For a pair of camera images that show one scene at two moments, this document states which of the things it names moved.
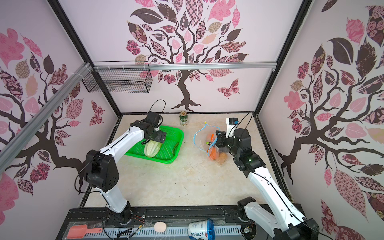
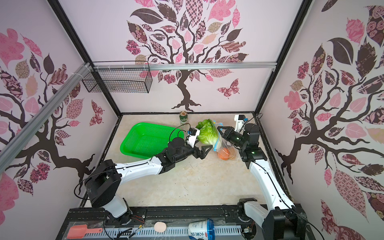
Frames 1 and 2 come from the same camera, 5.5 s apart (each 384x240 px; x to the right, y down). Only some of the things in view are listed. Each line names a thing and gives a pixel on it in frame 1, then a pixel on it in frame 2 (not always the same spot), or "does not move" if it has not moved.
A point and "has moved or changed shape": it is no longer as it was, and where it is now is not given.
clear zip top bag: x=205 y=139 has moved or changed shape
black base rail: x=162 y=222 does not move
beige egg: x=160 y=227 does not move
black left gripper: x=160 y=137 to x=203 y=154
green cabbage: x=152 y=148 to x=208 y=133
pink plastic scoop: x=78 y=231 does not move
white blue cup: x=202 y=230 does not move
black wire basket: x=120 y=76 does not move
